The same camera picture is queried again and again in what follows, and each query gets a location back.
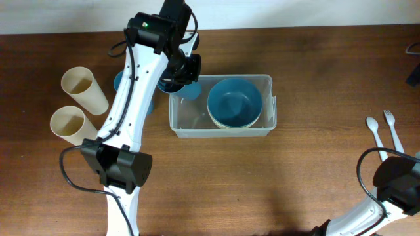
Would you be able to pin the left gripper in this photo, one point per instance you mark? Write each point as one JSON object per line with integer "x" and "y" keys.
{"x": 193, "y": 76}

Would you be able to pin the blue cup front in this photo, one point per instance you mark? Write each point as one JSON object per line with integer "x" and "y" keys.
{"x": 188, "y": 92}

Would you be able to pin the blue cup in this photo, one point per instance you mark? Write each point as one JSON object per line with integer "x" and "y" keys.
{"x": 117, "y": 81}
{"x": 188, "y": 92}

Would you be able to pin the clear plastic container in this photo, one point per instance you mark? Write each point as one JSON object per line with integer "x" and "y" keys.
{"x": 190, "y": 118}

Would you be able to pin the cream bowl back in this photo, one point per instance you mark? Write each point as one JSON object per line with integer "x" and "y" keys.
{"x": 237, "y": 121}

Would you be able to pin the cream bowl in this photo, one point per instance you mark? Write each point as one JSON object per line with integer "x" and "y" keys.
{"x": 222, "y": 126}
{"x": 237, "y": 121}

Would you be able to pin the blue bowl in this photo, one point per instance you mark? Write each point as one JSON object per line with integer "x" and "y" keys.
{"x": 234, "y": 97}

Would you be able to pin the blue cup back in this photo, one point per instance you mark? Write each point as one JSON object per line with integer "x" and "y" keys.
{"x": 117, "y": 81}

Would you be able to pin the cream cup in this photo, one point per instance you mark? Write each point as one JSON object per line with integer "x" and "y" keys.
{"x": 80, "y": 84}
{"x": 72, "y": 125}

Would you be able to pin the cream bowl front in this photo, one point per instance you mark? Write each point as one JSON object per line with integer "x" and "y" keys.
{"x": 222, "y": 126}

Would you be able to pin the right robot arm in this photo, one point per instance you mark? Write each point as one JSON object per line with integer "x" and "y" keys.
{"x": 395, "y": 194}

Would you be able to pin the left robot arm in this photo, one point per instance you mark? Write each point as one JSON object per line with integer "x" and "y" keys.
{"x": 159, "y": 49}

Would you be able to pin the white plastic fork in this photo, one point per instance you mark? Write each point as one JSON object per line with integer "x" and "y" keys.
{"x": 389, "y": 117}

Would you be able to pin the white plastic spoon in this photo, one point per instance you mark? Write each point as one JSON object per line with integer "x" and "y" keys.
{"x": 373, "y": 125}

